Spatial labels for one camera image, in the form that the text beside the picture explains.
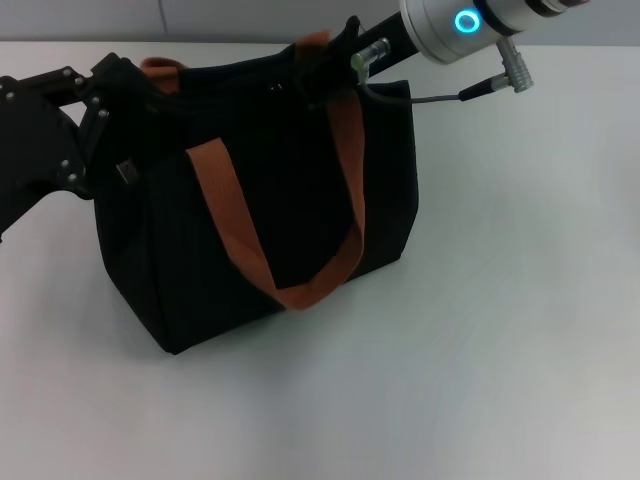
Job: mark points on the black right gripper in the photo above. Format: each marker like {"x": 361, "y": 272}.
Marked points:
{"x": 387, "y": 42}

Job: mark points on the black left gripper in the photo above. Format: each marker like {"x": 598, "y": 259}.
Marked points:
{"x": 30, "y": 150}

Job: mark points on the white and silver right arm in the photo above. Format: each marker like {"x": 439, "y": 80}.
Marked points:
{"x": 440, "y": 30}

